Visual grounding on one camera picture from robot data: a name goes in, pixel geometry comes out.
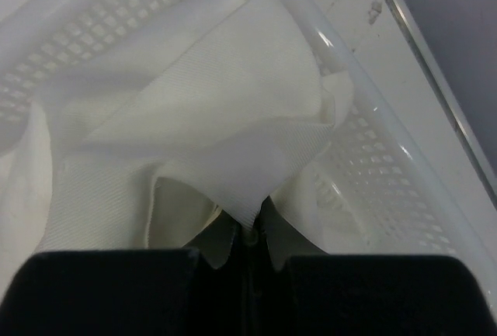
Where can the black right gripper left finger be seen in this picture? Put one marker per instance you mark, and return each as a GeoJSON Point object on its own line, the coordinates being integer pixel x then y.
{"type": "Point", "coordinates": [195, 290]}

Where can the white perforated plastic basket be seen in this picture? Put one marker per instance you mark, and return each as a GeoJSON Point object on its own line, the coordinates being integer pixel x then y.
{"type": "Point", "coordinates": [376, 192]}

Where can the white skirt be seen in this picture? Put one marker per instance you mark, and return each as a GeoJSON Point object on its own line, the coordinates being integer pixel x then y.
{"type": "Point", "coordinates": [216, 104]}

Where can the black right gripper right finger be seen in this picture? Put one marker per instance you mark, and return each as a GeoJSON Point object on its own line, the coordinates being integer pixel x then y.
{"type": "Point", "coordinates": [298, 289]}

